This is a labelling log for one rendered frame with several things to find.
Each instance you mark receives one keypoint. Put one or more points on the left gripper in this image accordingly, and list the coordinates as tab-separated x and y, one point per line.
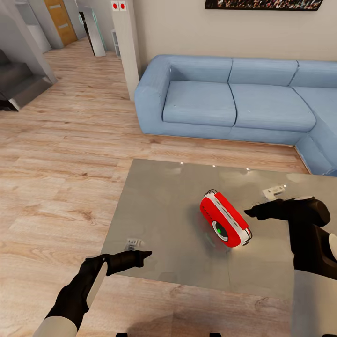
130	259

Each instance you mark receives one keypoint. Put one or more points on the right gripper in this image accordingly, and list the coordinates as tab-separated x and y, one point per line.
264	211

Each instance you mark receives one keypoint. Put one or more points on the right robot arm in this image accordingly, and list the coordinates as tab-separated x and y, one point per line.
314	310

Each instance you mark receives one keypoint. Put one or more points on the standing mirror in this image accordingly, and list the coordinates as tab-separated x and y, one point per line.
89	21

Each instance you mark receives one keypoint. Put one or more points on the sofa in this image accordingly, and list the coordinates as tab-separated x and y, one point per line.
283	102

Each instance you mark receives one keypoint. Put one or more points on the coffee table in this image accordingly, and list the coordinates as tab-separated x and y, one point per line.
160	204

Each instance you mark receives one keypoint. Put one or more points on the radio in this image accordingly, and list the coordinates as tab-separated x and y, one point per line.
228	224

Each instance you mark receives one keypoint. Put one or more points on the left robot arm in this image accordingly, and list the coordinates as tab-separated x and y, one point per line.
75	299

